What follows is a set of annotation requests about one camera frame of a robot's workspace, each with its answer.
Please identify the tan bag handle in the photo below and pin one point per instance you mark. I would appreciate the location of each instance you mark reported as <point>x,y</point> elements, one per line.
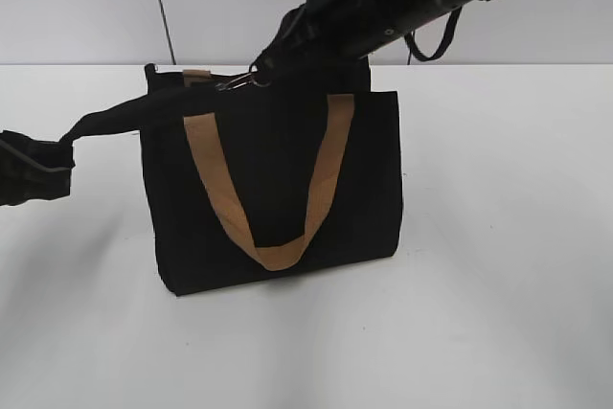
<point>196,76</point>
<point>212,167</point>

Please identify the tan front bag handle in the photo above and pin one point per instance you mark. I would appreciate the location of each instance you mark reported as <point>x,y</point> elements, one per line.
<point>212,167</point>

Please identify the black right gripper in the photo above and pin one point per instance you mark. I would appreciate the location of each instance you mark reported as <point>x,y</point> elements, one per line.
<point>335,22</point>

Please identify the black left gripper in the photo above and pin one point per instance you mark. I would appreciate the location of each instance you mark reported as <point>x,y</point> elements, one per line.
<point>47,176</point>

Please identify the tan rear bag handle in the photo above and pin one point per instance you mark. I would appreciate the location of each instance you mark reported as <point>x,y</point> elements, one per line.
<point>196,76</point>

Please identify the black canvas tote bag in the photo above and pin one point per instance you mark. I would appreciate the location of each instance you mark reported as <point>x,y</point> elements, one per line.
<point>270,137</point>

